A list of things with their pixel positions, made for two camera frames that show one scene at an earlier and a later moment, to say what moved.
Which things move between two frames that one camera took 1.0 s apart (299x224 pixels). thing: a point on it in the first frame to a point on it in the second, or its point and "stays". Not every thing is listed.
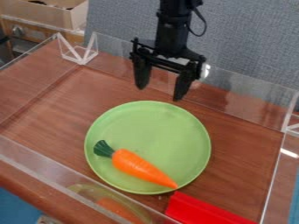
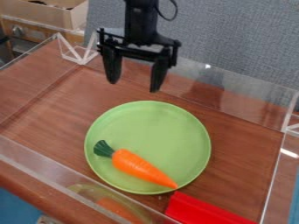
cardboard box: (62, 13) stays
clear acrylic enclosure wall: (45, 192) stays
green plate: (164, 133) stays
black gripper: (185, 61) to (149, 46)
